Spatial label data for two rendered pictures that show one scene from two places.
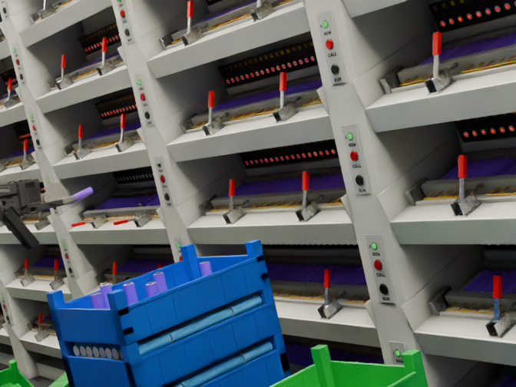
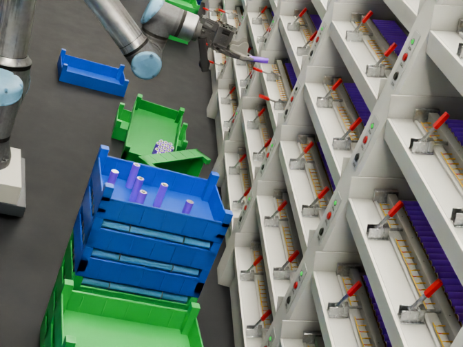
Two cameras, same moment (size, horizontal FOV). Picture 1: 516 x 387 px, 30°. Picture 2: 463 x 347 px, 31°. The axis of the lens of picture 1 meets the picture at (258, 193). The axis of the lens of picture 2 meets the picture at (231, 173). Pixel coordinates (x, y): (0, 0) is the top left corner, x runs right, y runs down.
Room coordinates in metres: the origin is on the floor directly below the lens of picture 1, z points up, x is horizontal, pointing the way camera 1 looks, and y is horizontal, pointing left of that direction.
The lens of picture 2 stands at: (-0.01, -0.54, 1.40)
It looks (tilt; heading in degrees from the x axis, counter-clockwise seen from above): 24 degrees down; 20
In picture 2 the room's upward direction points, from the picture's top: 22 degrees clockwise
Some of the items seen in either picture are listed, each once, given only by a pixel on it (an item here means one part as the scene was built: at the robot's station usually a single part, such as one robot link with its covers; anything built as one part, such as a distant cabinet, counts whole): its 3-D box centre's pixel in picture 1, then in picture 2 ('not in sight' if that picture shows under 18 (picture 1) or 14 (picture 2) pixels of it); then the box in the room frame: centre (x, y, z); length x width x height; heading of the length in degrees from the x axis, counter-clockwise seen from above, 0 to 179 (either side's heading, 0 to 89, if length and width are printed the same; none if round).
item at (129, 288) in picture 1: (133, 302); (136, 189); (1.52, 0.23, 0.52); 0.02 x 0.02 x 0.06
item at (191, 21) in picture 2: not in sight; (189, 26); (2.30, 0.65, 0.68); 0.10 x 0.05 x 0.09; 33
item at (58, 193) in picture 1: (60, 193); (243, 50); (2.38, 0.48, 0.67); 0.09 x 0.03 x 0.06; 118
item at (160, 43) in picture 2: not in sight; (148, 49); (2.24, 0.72, 0.57); 0.12 x 0.09 x 0.12; 33
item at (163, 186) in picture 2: (162, 291); (160, 195); (1.56, 0.19, 0.52); 0.02 x 0.02 x 0.06
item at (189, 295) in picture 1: (160, 289); (160, 193); (1.56, 0.19, 0.52); 0.30 x 0.20 x 0.08; 131
